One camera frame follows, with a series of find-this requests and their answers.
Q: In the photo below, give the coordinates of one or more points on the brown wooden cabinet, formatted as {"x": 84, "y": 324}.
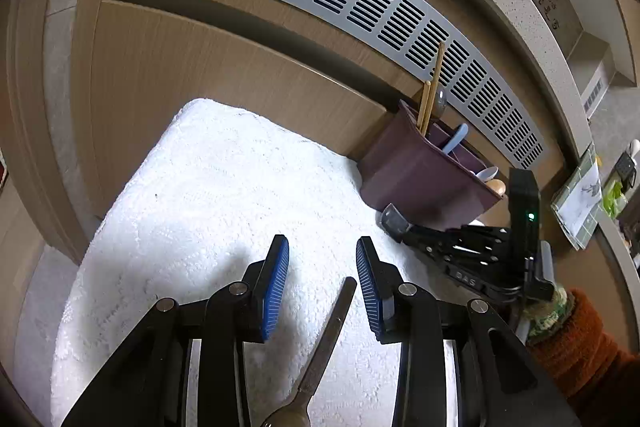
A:
{"x": 200, "y": 52}

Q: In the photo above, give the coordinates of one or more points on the blue plastic spoon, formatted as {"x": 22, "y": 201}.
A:
{"x": 455, "y": 139}

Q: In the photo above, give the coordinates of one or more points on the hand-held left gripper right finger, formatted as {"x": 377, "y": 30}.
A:
{"x": 369, "y": 292}

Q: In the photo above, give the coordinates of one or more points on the wooden spoon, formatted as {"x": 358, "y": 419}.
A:
{"x": 497, "y": 188}

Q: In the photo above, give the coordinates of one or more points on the green checkered towel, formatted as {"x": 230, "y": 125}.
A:
{"x": 577, "y": 202}

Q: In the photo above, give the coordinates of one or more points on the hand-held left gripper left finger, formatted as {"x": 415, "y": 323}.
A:
{"x": 274, "y": 292}

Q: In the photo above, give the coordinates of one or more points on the grey vent grille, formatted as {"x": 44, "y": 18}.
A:
{"x": 375, "y": 7}

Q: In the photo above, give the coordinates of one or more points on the speckled stone countertop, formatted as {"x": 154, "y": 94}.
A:
{"x": 530, "y": 57}

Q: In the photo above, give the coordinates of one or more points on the small grey wall vent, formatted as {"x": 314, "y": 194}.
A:
{"x": 594, "y": 97}

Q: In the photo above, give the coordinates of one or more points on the black wall utensil rack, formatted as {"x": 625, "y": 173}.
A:
{"x": 627, "y": 167}

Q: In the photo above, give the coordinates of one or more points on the white textured towel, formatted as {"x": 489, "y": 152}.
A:
{"x": 200, "y": 207}

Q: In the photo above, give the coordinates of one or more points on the green plastic bag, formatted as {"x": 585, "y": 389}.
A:
{"x": 612, "y": 199}

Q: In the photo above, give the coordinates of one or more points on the purple utensil holder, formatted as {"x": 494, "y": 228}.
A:
{"x": 425, "y": 177}

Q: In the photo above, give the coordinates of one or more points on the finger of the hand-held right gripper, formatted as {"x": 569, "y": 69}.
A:
{"x": 460, "y": 275}
{"x": 395, "y": 222}

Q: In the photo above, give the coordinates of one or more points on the white plastic spoon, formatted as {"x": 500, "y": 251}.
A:
{"x": 487, "y": 174}

